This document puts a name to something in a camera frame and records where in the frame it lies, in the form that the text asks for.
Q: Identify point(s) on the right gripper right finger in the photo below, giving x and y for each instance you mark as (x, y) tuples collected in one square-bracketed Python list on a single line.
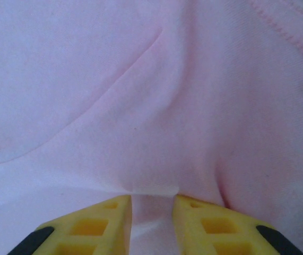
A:
[(220, 228)]

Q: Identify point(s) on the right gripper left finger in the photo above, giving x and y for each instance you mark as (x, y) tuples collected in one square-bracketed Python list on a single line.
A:
[(87, 228)]

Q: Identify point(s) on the pink t-shirt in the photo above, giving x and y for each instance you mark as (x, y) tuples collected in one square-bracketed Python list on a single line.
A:
[(151, 106)]

